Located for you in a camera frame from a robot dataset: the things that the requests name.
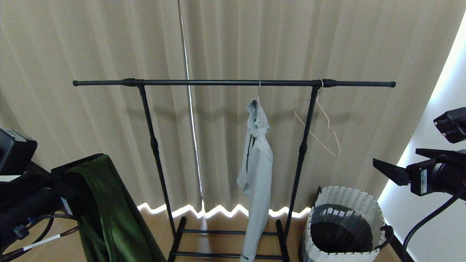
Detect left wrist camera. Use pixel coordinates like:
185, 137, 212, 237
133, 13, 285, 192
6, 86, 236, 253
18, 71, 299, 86
0, 128, 38, 176

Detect white laundry basket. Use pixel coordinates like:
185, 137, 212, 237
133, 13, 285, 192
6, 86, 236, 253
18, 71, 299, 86
299, 186, 395, 262

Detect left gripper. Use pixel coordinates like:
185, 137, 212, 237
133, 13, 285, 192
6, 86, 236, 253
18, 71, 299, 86
0, 153, 104, 241

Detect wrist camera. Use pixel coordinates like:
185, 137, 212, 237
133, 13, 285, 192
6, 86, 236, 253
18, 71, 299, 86
0, 128, 38, 176
433, 107, 466, 143

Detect beige curtain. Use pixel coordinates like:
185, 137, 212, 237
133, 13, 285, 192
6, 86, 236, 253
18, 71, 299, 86
0, 0, 466, 219

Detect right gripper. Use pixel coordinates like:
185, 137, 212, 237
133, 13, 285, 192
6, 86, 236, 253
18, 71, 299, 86
372, 148, 466, 199

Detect black clothes rack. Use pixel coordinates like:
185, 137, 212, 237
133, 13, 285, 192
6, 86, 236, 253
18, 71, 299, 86
72, 78, 396, 262

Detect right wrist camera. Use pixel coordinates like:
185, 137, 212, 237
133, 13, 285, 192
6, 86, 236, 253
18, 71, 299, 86
433, 107, 466, 143

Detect green garment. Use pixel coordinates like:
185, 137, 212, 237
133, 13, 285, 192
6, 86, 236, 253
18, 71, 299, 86
64, 154, 168, 262

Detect pale grey shorts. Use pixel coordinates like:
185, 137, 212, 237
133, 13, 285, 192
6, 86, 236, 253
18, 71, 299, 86
237, 99, 273, 262

